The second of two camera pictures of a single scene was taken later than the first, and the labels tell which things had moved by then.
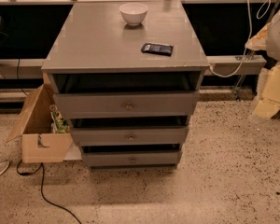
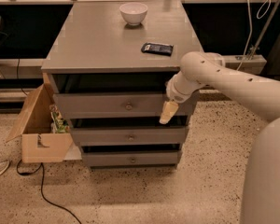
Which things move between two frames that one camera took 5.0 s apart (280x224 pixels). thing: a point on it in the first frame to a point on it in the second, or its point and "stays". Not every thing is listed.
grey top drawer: [125, 105] stays
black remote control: [158, 49] stays
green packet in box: [59, 124] stays
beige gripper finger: [273, 91] to [168, 111]
